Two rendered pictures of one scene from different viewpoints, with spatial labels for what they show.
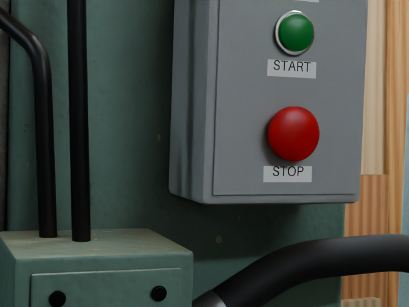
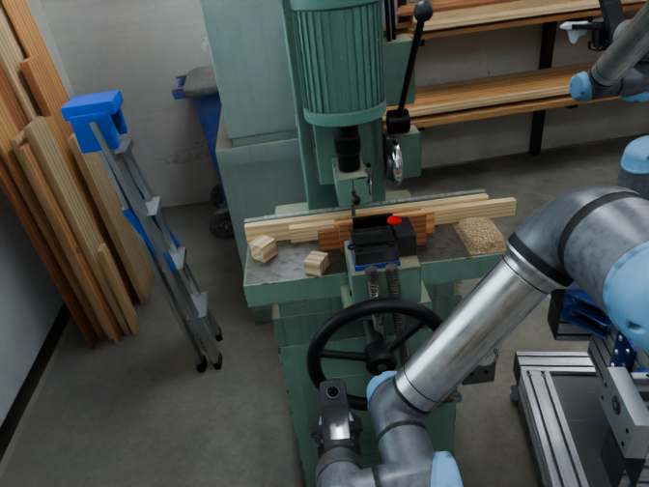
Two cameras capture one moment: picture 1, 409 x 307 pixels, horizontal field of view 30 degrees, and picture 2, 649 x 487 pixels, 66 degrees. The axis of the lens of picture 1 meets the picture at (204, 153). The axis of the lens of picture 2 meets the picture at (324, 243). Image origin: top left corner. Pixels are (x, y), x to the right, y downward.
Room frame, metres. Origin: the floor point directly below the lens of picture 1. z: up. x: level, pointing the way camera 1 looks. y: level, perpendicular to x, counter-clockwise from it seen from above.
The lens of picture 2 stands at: (0.17, 1.33, 1.52)
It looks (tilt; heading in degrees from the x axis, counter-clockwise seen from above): 31 degrees down; 291
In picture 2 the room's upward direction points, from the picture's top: 7 degrees counter-clockwise
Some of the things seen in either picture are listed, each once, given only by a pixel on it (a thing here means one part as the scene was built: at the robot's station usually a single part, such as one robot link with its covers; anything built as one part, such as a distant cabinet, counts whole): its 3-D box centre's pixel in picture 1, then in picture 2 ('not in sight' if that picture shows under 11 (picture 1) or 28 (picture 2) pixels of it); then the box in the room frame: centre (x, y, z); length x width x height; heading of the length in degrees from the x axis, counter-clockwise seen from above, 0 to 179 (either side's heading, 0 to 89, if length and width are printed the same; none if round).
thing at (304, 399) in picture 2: not in sight; (361, 358); (0.51, 0.20, 0.36); 0.58 x 0.45 x 0.71; 111
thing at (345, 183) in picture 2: not in sight; (351, 183); (0.47, 0.29, 1.03); 0.14 x 0.07 x 0.09; 111
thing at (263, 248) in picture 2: not in sight; (263, 248); (0.65, 0.44, 0.92); 0.05 x 0.04 x 0.04; 69
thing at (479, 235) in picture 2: not in sight; (480, 229); (0.17, 0.29, 0.92); 0.14 x 0.09 x 0.04; 111
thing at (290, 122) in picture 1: (293, 133); not in sight; (0.42, -0.05, 1.36); 0.03 x 0.01 x 0.03; 111
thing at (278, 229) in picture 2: not in sight; (366, 218); (0.44, 0.28, 0.93); 0.60 x 0.02 x 0.05; 21
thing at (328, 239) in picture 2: not in sight; (367, 234); (0.43, 0.35, 0.92); 0.23 x 0.02 x 0.05; 21
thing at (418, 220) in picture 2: not in sight; (382, 234); (0.38, 0.37, 0.94); 0.20 x 0.01 x 0.08; 21
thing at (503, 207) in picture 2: not in sight; (402, 219); (0.36, 0.27, 0.92); 0.55 x 0.02 x 0.04; 21
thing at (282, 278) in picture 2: not in sight; (376, 266); (0.40, 0.40, 0.87); 0.61 x 0.30 x 0.06; 21
